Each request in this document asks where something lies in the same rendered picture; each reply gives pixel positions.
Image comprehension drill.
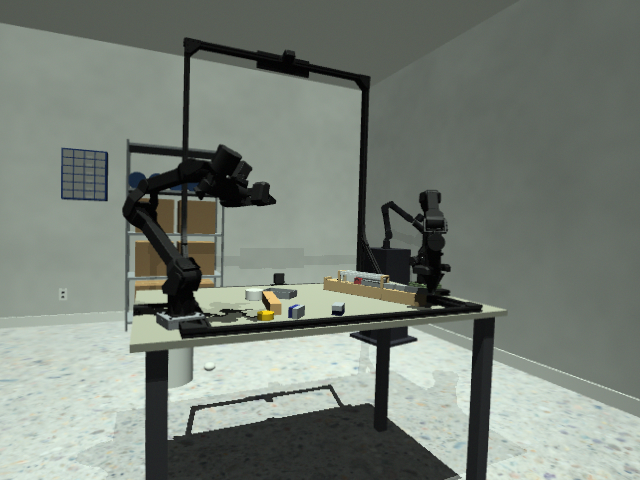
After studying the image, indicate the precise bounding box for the yellow cylinder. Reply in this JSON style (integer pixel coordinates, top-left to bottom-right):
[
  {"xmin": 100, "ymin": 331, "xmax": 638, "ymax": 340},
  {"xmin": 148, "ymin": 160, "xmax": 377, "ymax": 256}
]
[{"xmin": 257, "ymin": 311, "xmax": 274, "ymax": 321}]

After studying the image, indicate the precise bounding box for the tan rectangular bar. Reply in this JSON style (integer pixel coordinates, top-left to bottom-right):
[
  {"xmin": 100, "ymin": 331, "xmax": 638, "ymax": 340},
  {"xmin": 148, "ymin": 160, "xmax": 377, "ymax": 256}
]
[{"xmin": 262, "ymin": 291, "xmax": 282, "ymax": 315}]

